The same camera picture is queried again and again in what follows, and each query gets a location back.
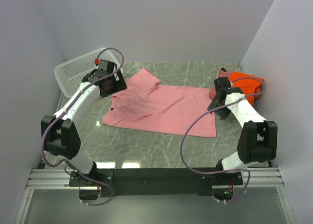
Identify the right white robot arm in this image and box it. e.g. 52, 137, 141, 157
207, 77, 278, 184

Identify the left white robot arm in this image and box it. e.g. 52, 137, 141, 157
41, 58, 127, 186

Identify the folded dusty pink t shirt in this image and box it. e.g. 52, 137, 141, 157
208, 68, 232, 100

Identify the folded orange t shirt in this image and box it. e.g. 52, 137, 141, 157
229, 72, 264, 95

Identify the white plastic basket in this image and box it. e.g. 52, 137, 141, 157
54, 49, 120, 101

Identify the black base beam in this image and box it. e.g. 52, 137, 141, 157
69, 168, 243, 200

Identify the aluminium frame rail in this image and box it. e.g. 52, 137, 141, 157
13, 96, 296, 224

